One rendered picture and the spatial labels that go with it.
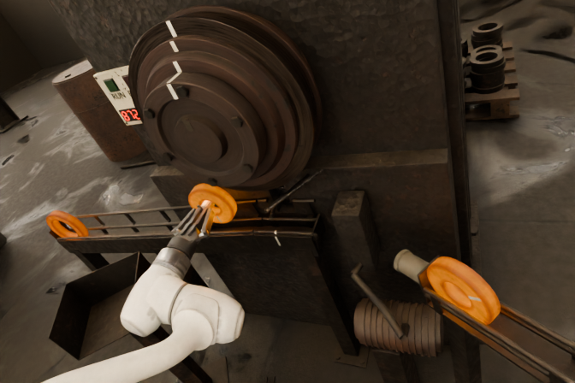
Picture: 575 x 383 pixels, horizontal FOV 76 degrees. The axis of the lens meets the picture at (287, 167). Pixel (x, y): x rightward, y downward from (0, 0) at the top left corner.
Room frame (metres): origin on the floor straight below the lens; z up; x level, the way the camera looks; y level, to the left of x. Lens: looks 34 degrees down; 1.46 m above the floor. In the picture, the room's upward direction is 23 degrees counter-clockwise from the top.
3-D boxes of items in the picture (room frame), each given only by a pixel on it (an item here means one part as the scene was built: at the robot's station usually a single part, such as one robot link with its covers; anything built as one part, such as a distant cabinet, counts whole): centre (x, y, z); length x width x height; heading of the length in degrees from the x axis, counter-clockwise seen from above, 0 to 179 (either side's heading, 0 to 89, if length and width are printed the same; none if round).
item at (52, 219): (1.44, 1.00, 0.65); 0.18 x 0.03 x 0.18; 60
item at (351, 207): (0.73, -0.11, 0.68); 0.11 x 0.08 x 0.24; 147
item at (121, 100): (1.12, 0.32, 1.15); 0.26 x 0.02 x 0.18; 57
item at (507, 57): (2.39, -1.15, 0.22); 1.20 x 0.81 x 0.44; 55
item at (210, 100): (0.76, 0.14, 1.11); 0.28 x 0.06 x 0.28; 57
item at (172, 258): (0.76, 0.39, 0.81); 0.09 x 0.06 x 0.09; 57
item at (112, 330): (0.88, 0.69, 0.36); 0.26 x 0.20 x 0.72; 92
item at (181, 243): (0.82, 0.35, 0.81); 0.09 x 0.08 x 0.07; 147
